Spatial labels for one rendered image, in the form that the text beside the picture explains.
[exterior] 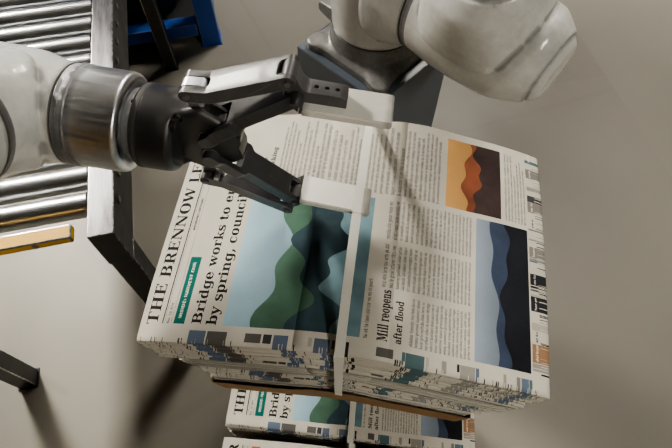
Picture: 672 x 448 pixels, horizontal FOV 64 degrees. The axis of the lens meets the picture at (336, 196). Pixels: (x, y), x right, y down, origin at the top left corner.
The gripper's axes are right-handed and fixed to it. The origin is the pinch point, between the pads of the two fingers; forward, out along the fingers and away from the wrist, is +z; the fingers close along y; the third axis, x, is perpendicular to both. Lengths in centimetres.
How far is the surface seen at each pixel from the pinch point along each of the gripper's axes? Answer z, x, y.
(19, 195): -64, -18, 57
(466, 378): 12.4, 14.7, 11.9
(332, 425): 2.5, 15.9, 47.1
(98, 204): -47, -18, 54
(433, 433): 17, 15, 46
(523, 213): 19.0, -4.7, 12.7
